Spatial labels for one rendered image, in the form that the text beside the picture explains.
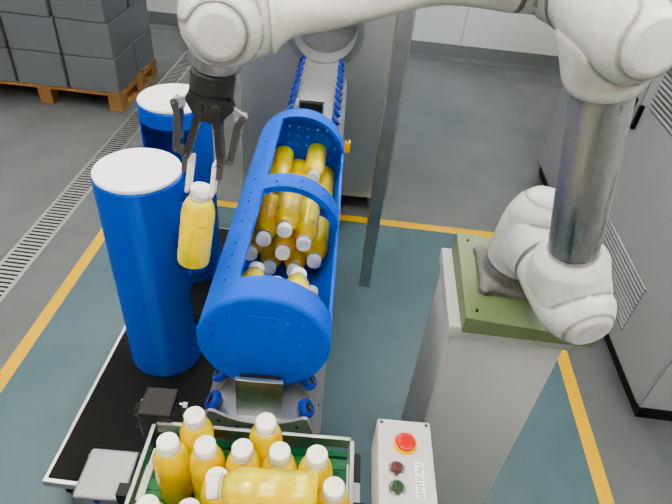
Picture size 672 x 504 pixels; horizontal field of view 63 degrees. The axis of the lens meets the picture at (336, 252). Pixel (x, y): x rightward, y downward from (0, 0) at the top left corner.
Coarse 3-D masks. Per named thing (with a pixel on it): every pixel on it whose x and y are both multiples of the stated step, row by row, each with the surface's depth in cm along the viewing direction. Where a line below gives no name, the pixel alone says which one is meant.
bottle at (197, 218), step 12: (192, 204) 103; (204, 204) 103; (180, 216) 106; (192, 216) 103; (204, 216) 104; (180, 228) 106; (192, 228) 105; (204, 228) 105; (180, 240) 108; (192, 240) 106; (204, 240) 107; (180, 252) 109; (192, 252) 108; (204, 252) 109; (180, 264) 111; (192, 264) 110; (204, 264) 111
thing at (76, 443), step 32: (192, 288) 261; (128, 352) 229; (96, 384) 215; (128, 384) 217; (160, 384) 218; (192, 384) 219; (96, 416) 205; (128, 416) 206; (64, 448) 194; (128, 448) 196; (64, 480) 185
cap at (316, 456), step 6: (312, 450) 99; (318, 450) 99; (324, 450) 100; (306, 456) 99; (312, 456) 98; (318, 456) 99; (324, 456) 99; (312, 462) 98; (318, 462) 98; (324, 462) 98
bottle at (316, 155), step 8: (312, 144) 180; (320, 144) 179; (312, 152) 175; (320, 152) 176; (312, 160) 171; (320, 160) 172; (304, 168) 172; (312, 168) 169; (320, 168) 170; (320, 176) 171
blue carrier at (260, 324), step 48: (288, 144) 182; (336, 144) 181; (336, 192) 171; (240, 240) 124; (336, 240) 142; (240, 288) 109; (288, 288) 110; (240, 336) 114; (288, 336) 113; (288, 384) 124
